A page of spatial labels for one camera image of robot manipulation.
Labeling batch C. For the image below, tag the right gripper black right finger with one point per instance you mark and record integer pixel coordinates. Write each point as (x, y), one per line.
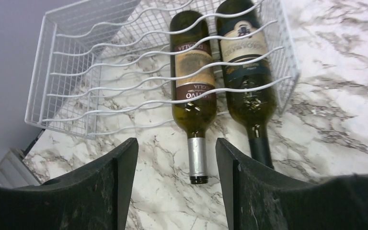
(259, 198)

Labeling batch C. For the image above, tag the green wine bottle front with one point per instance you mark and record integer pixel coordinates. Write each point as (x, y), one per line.
(243, 42)

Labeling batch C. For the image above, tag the white wire wine rack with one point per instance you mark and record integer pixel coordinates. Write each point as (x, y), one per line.
(101, 59)

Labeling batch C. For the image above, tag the green bottle silver neck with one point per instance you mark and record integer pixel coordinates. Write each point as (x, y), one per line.
(194, 115)

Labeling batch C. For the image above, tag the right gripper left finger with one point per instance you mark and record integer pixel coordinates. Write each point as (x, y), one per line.
(94, 196)

